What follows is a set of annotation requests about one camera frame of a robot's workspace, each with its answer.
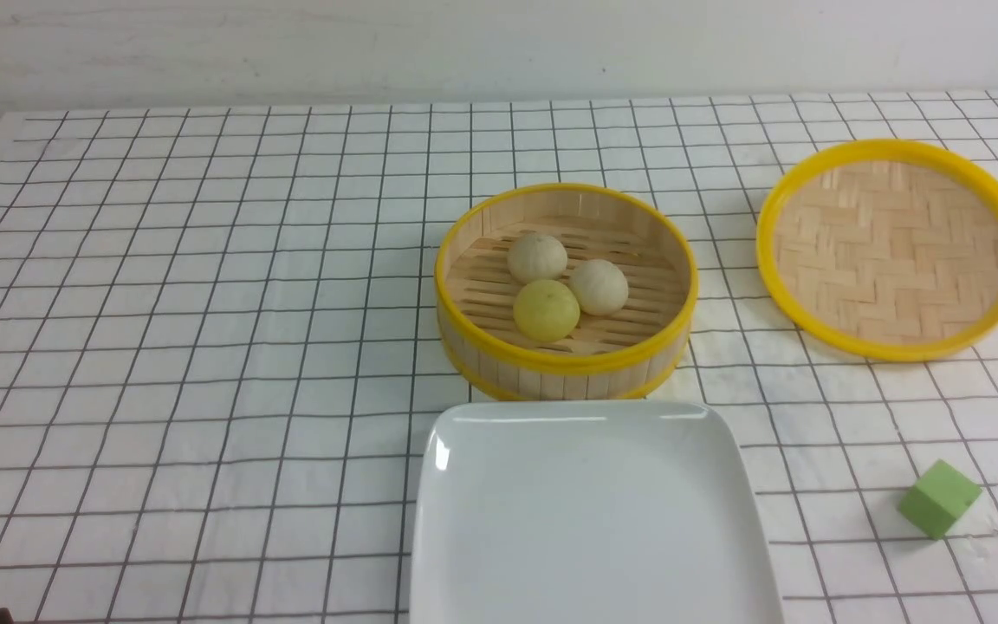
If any bamboo steamer lid yellow rim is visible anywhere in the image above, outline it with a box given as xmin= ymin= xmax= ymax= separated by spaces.
xmin=756 ymin=139 xmax=998 ymax=362

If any bamboo steamer basket yellow rim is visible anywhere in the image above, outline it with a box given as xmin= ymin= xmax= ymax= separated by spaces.
xmin=433 ymin=183 xmax=698 ymax=400

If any white grid-pattern tablecloth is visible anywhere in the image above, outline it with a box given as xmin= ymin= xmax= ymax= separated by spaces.
xmin=0 ymin=90 xmax=998 ymax=623

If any yellow steamed bun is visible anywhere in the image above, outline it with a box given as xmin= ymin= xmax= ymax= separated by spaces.
xmin=512 ymin=280 xmax=581 ymax=343

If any white steamed bun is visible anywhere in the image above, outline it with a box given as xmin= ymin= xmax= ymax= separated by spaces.
xmin=567 ymin=259 xmax=629 ymax=316
xmin=507 ymin=232 xmax=569 ymax=283

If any green foam cube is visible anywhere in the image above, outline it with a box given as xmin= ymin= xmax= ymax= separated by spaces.
xmin=898 ymin=459 xmax=982 ymax=541

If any white square ceramic plate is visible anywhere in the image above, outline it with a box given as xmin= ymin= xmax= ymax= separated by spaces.
xmin=409 ymin=400 xmax=785 ymax=623

